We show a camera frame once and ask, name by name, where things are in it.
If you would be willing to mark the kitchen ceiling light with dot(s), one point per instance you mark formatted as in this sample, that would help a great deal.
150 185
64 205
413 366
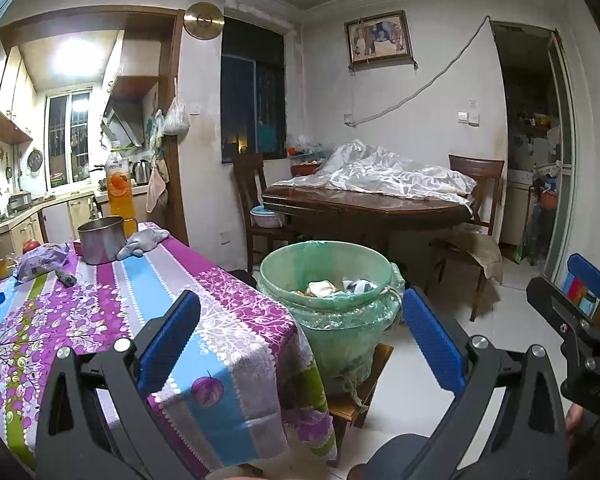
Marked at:
75 57

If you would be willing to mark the pile of bowls and baskets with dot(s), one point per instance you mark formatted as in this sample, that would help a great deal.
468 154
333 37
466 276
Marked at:
305 154

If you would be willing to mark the cream kitchen cabinets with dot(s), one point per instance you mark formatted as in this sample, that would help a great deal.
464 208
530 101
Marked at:
12 105
55 221

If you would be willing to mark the beige cloth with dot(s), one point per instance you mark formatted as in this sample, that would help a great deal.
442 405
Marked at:
472 254

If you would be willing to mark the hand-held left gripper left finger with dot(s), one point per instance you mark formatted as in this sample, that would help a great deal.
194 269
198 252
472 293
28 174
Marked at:
172 335

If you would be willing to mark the white sliding door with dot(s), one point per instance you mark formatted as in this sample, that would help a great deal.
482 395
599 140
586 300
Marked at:
562 160

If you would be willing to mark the barred kitchen window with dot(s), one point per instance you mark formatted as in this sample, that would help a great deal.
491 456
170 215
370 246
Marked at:
69 137

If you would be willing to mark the colourful striped box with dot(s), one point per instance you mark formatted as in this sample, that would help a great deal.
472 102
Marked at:
579 294

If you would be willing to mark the dark room window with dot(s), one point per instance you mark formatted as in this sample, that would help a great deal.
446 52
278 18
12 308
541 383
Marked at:
252 92

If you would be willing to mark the orange juice bottle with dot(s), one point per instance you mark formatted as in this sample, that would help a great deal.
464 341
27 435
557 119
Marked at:
119 182

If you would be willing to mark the green lined trash bin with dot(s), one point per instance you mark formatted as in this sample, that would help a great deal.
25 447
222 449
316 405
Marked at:
330 320

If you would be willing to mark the purple snack bag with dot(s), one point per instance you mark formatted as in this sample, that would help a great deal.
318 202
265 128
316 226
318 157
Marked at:
40 262

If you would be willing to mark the small red box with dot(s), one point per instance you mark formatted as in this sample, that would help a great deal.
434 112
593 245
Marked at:
78 248

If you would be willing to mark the steel countertop cooker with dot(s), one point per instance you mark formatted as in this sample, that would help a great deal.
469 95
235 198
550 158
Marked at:
20 201

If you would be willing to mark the dark wooden dining table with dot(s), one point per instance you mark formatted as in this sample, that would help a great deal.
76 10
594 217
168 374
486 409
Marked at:
370 212

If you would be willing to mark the framed elephant picture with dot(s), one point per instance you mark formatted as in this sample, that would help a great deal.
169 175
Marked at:
378 40

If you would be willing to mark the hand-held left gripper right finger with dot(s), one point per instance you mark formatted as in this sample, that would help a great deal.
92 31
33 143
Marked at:
430 332

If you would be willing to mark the steel kettle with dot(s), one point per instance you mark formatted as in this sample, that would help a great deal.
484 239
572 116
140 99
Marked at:
140 171

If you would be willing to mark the steel range hood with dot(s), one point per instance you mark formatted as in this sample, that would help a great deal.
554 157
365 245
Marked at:
122 120

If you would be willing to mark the gold round wall plate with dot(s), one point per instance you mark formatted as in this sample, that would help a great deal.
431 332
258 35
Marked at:
204 20

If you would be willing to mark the blue plastic basin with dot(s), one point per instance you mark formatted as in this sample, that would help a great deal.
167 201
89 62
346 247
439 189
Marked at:
266 216

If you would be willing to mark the dark wooden chair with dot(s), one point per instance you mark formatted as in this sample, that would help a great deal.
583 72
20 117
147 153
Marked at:
252 195

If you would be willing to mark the small wooden stool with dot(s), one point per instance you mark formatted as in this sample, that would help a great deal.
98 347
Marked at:
362 395

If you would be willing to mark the pink hanging towel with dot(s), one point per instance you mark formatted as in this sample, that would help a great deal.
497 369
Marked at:
155 187

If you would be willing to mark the floral purple blue tablecloth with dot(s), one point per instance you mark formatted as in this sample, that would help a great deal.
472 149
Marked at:
105 335

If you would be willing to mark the cream lower kitchen cabinets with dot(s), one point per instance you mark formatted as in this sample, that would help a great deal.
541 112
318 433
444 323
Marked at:
55 221

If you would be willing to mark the red apple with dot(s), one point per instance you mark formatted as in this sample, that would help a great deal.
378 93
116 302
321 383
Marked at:
30 246

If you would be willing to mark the steel mug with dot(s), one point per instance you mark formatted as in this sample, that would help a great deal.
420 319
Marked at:
102 241

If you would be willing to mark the person's dark trouser leg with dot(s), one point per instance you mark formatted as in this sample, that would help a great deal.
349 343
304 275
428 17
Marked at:
395 457

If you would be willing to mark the white wall switch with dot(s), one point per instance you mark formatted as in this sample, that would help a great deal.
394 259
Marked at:
468 116

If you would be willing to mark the hanging round strainer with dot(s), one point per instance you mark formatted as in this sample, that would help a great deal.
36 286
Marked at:
35 159

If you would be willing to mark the yellow brown pear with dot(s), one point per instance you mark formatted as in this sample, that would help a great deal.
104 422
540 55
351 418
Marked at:
2 269

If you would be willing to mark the brown wooden chair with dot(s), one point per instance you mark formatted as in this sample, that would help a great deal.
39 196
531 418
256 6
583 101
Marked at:
475 175

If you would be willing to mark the person's right hand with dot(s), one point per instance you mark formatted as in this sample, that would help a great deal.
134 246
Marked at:
575 420

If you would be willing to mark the small grey cloth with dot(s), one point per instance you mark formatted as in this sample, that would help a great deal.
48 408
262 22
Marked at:
66 278

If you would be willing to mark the grey glove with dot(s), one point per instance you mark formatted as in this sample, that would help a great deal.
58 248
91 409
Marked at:
142 243

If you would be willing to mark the person's left hand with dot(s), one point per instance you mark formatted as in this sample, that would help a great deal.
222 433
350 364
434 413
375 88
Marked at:
357 472

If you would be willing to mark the hanging clear plastic bag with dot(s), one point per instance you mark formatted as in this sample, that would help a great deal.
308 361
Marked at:
175 119

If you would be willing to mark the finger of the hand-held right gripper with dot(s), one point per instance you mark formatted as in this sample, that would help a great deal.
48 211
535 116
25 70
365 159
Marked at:
587 270
547 297

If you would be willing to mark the white carton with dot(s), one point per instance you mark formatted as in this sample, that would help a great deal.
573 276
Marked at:
320 288

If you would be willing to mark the cream upper kitchen cabinets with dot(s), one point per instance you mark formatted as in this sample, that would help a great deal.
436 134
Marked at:
12 105

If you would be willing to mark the white plastic sheet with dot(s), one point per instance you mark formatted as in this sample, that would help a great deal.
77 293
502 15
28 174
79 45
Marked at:
390 172

